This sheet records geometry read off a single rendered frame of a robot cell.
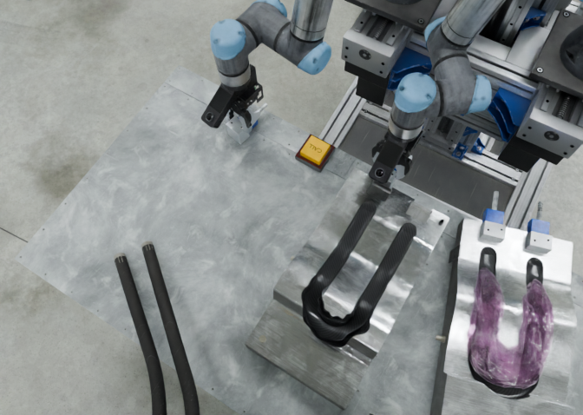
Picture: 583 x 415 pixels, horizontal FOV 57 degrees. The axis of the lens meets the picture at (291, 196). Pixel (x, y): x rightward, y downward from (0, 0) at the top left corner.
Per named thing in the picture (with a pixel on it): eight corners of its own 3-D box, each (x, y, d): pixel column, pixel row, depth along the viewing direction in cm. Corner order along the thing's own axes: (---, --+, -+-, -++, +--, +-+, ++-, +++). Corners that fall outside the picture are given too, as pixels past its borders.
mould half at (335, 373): (351, 181, 142) (356, 158, 129) (441, 230, 136) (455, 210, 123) (246, 347, 125) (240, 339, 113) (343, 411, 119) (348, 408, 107)
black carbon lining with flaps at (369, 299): (363, 200, 132) (367, 184, 123) (422, 233, 128) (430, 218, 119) (288, 322, 120) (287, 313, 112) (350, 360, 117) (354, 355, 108)
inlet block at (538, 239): (526, 203, 135) (534, 194, 130) (546, 207, 134) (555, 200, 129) (521, 252, 130) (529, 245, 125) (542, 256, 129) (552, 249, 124)
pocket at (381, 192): (372, 183, 135) (374, 177, 132) (391, 194, 134) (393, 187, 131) (363, 198, 134) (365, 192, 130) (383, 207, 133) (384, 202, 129)
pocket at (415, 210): (411, 204, 133) (414, 198, 130) (430, 214, 132) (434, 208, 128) (402, 219, 131) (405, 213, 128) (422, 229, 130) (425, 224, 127)
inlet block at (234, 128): (260, 104, 152) (258, 93, 147) (273, 114, 151) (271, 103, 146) (227, 134, 148) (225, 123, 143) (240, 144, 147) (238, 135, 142)
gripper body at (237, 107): (265, 100, 138) (261, 70, 126) (241, 121, 135) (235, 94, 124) (243, 83, 140) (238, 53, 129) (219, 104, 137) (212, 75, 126)
